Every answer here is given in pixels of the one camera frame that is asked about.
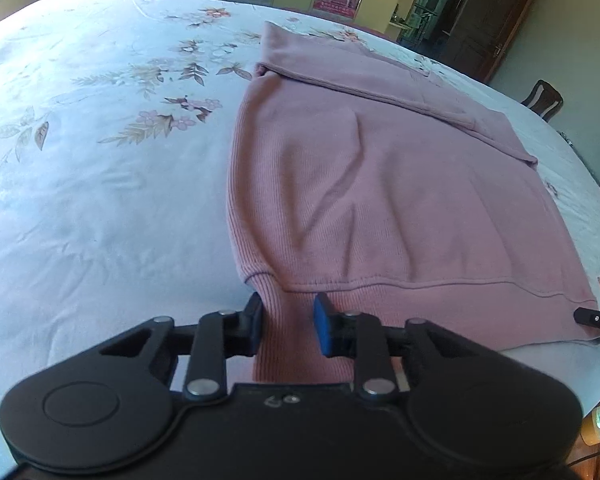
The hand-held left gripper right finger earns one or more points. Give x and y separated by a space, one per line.
322 325

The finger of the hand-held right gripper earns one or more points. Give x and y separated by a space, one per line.
597 320

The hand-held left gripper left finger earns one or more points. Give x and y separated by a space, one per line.
254 325

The pink sweater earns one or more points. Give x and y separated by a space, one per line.
380 200

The floral white bed sheet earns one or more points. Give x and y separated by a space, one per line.
105 185

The dark wooden chair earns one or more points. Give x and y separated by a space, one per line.
544 100

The brown wooden door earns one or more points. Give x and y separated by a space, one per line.
490 25

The cream open shelf unit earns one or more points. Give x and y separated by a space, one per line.
412 5

